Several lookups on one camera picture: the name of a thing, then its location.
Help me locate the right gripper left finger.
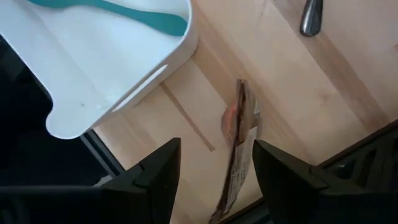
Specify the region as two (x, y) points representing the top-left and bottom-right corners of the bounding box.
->
(102, 138), (182, 224)

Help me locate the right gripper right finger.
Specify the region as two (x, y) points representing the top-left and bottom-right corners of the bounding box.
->
(252, 139), (328, 224)

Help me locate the orange candy wrapper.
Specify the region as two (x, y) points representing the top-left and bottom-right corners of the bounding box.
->
(208, 79), (264, 224)

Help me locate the teal plastic spoon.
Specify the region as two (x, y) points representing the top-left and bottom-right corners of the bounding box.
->
(26, 0), (189, 37)

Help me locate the white plastic tray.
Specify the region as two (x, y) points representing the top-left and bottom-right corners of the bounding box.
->
(0, 0), (199, 140)

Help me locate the dark metal spoon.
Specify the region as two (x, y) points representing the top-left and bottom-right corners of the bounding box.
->
(299, 0), (324, 37)

